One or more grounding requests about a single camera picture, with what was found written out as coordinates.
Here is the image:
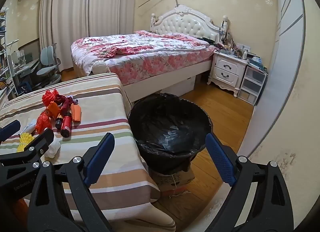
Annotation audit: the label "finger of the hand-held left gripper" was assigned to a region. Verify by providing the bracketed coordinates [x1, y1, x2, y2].
[0, 119, 21, 145]
[0, 128, 55, 189]

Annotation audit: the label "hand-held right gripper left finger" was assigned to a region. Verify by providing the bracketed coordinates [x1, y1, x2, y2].
[27, 132, 115, 232]

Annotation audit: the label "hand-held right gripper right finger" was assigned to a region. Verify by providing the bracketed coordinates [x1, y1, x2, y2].
[205, 133, 295, 232]

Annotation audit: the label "white tissue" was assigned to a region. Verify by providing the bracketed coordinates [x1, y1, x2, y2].
[45, 140, 61, 159]

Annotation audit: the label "orange red plastic bag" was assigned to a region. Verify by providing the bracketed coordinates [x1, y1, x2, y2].
[35, 110, 53, 135]

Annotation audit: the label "white tube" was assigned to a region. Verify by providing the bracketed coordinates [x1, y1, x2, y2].
[23, 119, 38, 134]

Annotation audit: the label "yellow foam fruit net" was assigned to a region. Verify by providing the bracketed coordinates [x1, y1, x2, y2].
[17, 133, 34, 153]

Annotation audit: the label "dark bottle red label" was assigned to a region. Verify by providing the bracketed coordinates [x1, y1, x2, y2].
[55, 112, 64, 130]

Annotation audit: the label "orange mesh net ball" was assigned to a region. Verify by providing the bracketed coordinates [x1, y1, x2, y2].
[41, 90, 60, 108]

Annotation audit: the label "dark red cloth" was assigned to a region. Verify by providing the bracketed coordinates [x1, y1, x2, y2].
[55, 94, 76, 113]

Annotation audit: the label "black lined waste bin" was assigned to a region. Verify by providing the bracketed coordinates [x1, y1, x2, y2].
[127, 92, 213, 172]

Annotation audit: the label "blue school bag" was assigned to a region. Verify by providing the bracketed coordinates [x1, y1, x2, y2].
[18, 80, 33, 95]

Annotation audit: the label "striped mattress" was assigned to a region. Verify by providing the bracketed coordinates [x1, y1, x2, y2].
[0, 73, 176, 230]

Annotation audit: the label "printed cardboard box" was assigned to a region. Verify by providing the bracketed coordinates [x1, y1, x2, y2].
[149, 164, 196, 197]

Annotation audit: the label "grey study desk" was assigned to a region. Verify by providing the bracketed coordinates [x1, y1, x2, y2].
[12, 58, 42, 90]

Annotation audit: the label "white bookshelf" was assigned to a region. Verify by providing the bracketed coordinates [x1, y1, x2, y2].
[0, 6, 17, 103]

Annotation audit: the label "desk monitor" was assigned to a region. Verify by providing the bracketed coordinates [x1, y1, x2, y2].
[11, 49, 35, 64]

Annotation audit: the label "light blue desk chair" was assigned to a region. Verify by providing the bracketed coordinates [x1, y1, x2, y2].
[36, 42, 62, 84]

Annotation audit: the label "clear plastic drawer unit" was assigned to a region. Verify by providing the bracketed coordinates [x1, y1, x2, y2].
[237, 65, 267, 106]

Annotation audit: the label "white storage box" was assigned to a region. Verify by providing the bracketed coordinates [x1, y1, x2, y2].
[160, 75, 197, 98]

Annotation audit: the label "white desk lamp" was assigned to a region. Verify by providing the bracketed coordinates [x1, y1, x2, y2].
[6, 39, 20, 59]

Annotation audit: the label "white nightstand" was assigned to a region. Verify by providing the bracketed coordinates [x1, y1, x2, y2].
[207, 51, 248, 98]

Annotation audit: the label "white round bedpost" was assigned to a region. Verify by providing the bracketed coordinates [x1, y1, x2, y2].
[92, 60, 108, 75]

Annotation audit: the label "pile of small bedside items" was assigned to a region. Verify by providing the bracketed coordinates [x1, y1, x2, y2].
[217, 19, 264, 70]

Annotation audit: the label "floral sheeted mattress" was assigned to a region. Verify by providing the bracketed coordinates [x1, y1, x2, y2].
[104, 45, 217, 85]

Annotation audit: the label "white wardrobe door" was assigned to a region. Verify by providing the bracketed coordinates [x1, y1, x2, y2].
[236, 0, 308, 156]

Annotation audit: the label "dark clothes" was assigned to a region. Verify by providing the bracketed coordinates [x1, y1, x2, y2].
[197, 36, 218, 46]

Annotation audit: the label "beige curtain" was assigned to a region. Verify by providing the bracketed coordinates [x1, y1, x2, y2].
[39, 0, 91, 71]
[85, 0, 137, 47]

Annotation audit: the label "bed with floral bedding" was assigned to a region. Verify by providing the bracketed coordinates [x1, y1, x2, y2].
[71, 30, 210, 77]

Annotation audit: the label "white tufted headboard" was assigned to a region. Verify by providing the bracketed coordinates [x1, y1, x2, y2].
[150, 4, 229, 45]

